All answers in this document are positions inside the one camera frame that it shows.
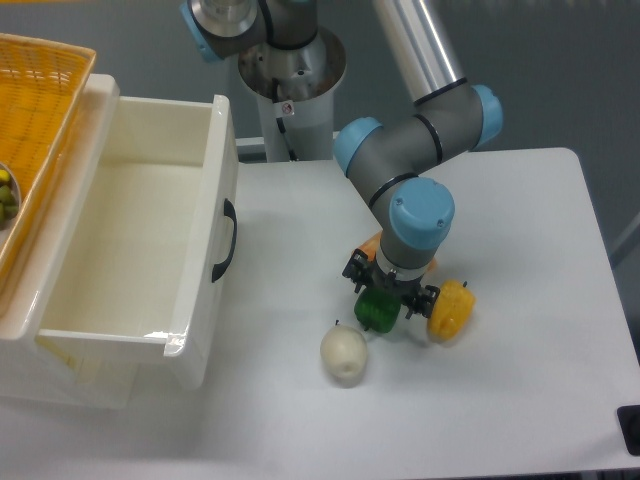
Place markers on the black table corner fixture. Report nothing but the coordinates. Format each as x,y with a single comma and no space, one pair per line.
629,421

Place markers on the yellow bell pepper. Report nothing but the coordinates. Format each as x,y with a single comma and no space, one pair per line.
451,311

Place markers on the yellow woven basket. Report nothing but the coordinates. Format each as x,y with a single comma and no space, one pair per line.
41,85

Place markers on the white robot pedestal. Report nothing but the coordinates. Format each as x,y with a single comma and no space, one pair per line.
294,92

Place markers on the bowl of green fruit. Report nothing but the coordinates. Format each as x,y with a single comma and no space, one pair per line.
10,197

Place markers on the white open drawer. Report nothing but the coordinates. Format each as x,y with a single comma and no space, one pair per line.
135,284

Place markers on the green bell pepper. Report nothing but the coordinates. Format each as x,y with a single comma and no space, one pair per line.
377,310

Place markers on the black drawer handle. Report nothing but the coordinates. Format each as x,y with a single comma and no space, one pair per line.
230,235

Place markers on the white metal frame bracket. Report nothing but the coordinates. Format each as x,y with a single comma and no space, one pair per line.
467,136

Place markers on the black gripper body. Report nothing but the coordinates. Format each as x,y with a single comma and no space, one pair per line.
401,282

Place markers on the white pear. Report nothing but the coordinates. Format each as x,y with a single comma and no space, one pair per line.
344,354

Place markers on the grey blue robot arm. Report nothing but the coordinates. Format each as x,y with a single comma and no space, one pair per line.
386,166

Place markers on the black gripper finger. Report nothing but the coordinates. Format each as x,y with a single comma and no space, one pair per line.
421,300
358,270

